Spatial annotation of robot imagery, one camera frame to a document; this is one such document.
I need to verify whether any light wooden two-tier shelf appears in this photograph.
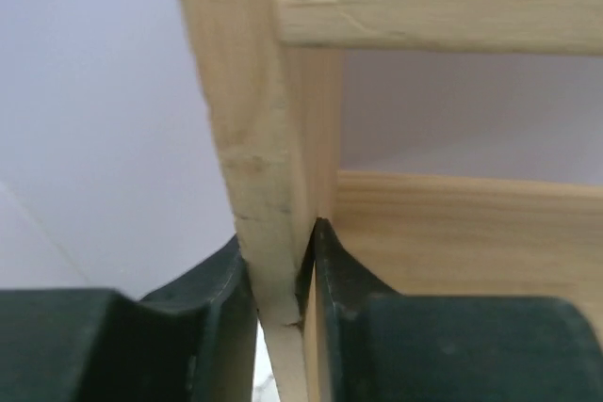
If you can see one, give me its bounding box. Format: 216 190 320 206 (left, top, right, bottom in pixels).
180 0 602 401

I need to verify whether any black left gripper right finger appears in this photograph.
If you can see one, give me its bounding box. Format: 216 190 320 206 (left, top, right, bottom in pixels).
297 218 602 401

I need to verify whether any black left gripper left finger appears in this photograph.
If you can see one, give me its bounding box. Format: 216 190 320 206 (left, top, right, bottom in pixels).
1 239 257 401

